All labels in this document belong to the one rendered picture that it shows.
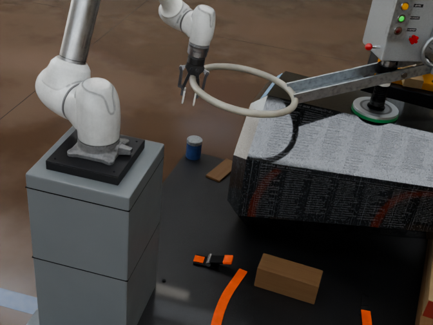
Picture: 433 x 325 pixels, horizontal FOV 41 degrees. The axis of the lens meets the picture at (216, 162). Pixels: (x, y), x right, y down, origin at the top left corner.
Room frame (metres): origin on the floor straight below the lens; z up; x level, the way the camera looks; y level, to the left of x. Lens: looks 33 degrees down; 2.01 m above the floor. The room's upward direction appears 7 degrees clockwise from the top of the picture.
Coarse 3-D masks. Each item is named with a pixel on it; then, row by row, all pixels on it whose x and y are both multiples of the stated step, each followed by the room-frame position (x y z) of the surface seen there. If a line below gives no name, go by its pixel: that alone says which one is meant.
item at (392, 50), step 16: (384, 0) 2.45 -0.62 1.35; (416, 0) 2.37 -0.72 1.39; (432, 0) 2.38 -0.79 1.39; (384, 16) 2.41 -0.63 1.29; (432, 16) 2.39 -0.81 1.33; (368, 32) 2.51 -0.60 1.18; (384, 32) 2.38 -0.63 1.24; (416, 32) 2.38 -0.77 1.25; (384, 48) 2.35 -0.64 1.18; (400, 48) 2.36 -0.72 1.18; (416, 48) 2.38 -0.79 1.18
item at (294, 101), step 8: (208, 64) 2.47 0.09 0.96; (216, 64) 2.50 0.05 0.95; (224, 64) 2.52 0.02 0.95; (232, 64) 2.54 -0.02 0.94; (248, 72) 2.54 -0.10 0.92; (256, 72) 2.53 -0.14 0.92; (264, 72) 2.53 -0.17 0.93; (192, 80) 2.26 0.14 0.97; (272, 80) 2.49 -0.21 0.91; (280, 80) 2.48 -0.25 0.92; (192, 88) 2.22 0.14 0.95; (200, 88) 2.19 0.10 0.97; (288, 88) 2.41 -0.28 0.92; (200, 96) 2.16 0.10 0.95; (208, 96) 2.14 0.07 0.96; (216, 104) 2.10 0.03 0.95; (224, 104) 2.10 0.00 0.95; (296, 104) 2.25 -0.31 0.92; (232, 112) 2.09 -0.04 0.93; (240, 112) 2.08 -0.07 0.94; (248, 112) 2.08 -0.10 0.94; (256, 112) 2.09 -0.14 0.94; (264, 112) 2.10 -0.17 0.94; (272, 112) 2.12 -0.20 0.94; (280, 112) 2.14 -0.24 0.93; (288, 112) 2.17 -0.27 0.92
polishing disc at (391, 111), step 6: (354, 102) 2.50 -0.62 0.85; (360, 102) 2.51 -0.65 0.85; (366, 102) 2.51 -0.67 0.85; (354, 108) 2.45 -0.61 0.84; (360, 108) 2.44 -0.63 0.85; (366, 108) 2.44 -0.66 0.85; (390, 108) 2.48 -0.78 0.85; (396, 108) 2.48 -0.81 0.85; (366, 114) 2.39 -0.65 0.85; (372, 114) 2.39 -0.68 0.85; (378, 114) 2.40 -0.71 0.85; (384, 114) 2.41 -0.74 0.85; (390, 114) 2.41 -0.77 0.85; (396, 114) 2.42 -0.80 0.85
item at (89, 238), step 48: (144, 144) 1.97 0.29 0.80; (48, 192) 1.66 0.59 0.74; (96, 192) 1.63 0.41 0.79; (144, 192) 1.76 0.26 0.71; (48, 240) 1.66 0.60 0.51; (96, 240) 1.63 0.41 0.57; (144, 240) 1.79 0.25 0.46; (48, 288) 1.66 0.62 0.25; (96, 288) 1.63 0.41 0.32; (144, 288) 1.82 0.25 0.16
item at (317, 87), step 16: (368, 64) 2.51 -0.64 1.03; (400, 64) 2.55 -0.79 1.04; (304, 80) 2.44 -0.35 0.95; (320, 80) 2.46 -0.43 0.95; (336, 80) 2.48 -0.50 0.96; (352, 80) 2.38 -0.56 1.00; (368, 80) 2.39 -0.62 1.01; (384, 80) 2.41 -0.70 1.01; (304, 96) 2.33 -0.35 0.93; (320, 96) 2.34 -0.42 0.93
